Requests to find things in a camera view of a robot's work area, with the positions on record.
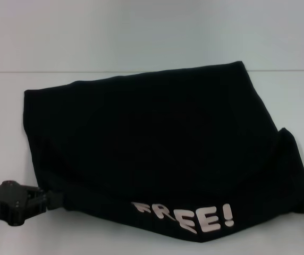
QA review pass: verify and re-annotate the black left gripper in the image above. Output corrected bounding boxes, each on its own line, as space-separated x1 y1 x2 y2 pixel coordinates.
0 180 64 227

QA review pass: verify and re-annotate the black shirt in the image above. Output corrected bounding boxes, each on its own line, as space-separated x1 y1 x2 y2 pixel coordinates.
23 61 304 244

